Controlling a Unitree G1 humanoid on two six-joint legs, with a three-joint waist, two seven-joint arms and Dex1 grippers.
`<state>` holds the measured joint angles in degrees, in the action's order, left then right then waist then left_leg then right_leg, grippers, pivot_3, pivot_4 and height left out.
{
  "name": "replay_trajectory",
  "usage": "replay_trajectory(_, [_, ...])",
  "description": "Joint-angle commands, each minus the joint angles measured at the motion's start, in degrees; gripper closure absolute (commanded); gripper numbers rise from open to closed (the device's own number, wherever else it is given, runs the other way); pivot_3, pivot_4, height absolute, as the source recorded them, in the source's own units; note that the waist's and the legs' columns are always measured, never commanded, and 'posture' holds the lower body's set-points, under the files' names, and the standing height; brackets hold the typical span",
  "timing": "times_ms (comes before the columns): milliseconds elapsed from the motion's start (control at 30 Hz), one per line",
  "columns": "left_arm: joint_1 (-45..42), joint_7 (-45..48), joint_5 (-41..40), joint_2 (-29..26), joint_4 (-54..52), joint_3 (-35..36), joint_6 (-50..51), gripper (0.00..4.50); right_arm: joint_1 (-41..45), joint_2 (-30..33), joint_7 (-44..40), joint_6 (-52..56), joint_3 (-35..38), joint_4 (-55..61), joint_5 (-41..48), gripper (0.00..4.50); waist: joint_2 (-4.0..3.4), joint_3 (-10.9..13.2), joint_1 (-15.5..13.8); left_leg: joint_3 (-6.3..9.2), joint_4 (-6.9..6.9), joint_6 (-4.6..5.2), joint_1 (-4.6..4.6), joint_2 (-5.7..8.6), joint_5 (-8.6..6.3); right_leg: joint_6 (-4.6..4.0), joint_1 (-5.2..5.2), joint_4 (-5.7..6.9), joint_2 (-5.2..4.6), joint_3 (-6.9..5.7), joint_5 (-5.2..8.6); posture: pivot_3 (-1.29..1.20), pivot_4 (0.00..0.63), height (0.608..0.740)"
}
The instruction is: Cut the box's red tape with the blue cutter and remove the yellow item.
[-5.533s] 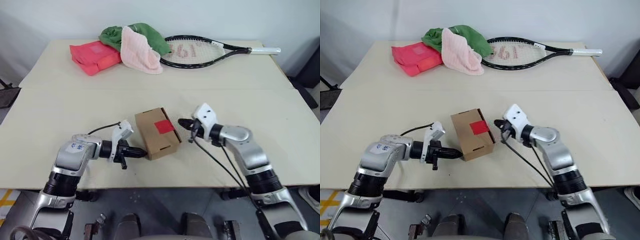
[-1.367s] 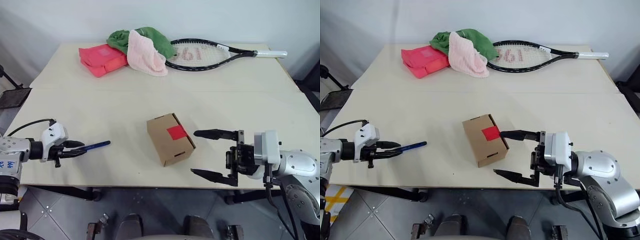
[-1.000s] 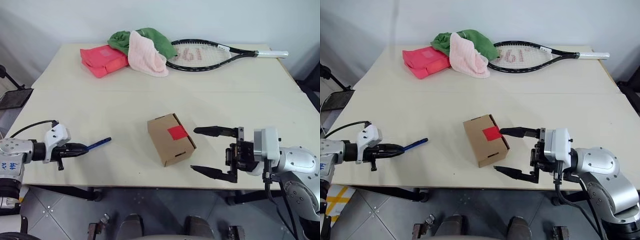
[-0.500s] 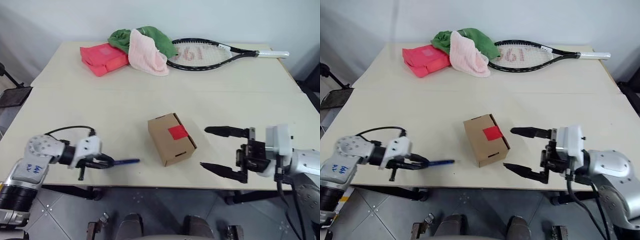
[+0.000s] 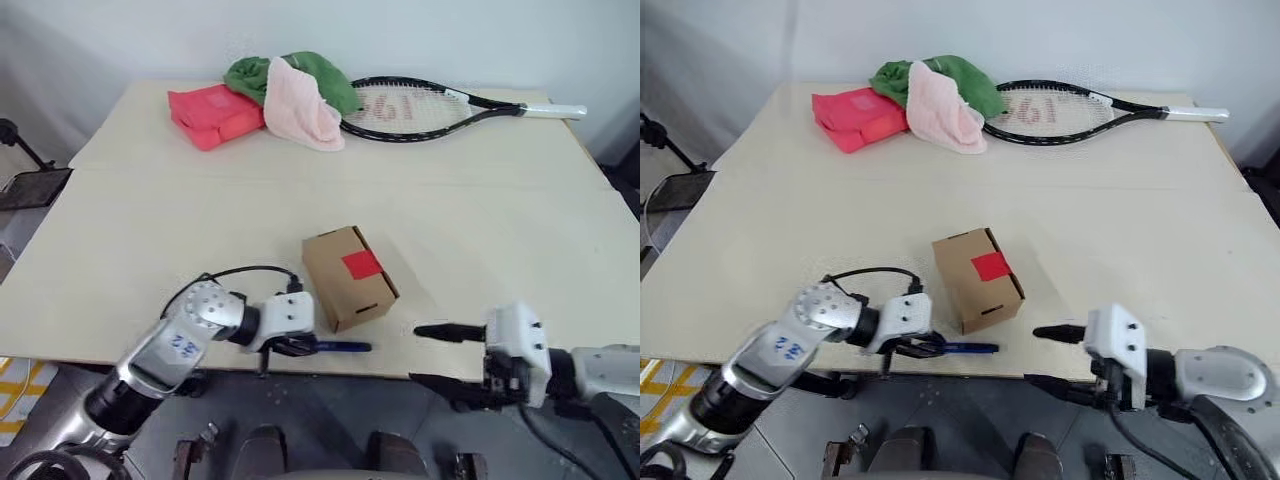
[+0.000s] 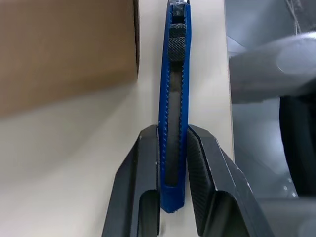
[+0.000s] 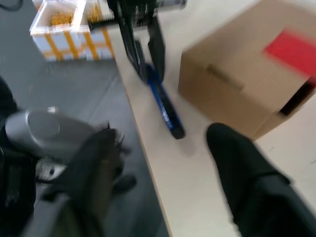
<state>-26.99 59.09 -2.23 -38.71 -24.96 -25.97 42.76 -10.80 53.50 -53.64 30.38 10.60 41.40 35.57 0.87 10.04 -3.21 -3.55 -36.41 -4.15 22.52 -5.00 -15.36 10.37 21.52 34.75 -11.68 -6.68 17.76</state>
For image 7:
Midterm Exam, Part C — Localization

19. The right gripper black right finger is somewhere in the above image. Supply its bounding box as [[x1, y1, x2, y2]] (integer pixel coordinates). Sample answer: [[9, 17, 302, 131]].
[[206, 122, 316, 237]]

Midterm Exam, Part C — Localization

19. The white yellow storage crate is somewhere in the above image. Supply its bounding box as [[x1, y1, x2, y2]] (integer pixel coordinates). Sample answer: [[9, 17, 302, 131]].
[[29, 0, 116, 62]]

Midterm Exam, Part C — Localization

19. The brown cardboard box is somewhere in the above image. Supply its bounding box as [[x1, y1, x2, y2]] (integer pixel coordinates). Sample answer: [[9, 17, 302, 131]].
[[178, 0, 316, 141]]

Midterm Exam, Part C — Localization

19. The blue pen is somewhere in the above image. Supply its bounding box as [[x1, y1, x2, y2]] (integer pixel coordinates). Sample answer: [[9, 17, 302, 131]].
[[144, 63, 186, 140]]

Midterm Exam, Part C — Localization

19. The red tape strip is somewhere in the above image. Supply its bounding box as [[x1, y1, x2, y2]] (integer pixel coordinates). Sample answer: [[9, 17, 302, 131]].
[[262, 31, 316, 81]]

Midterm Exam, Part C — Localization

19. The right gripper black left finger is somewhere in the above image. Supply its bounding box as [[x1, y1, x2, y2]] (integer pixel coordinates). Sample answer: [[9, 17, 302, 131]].
[[22, 128, 125, 237]]

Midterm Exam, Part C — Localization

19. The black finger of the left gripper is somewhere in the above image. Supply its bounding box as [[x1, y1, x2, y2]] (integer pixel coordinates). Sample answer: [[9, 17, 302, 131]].
[[147, 18, 166, 80], [119, 25, 149, 82]]

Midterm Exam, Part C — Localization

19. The silver robot body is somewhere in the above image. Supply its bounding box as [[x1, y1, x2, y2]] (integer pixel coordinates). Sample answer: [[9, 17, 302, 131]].
[[4, 108, 100, 161]]

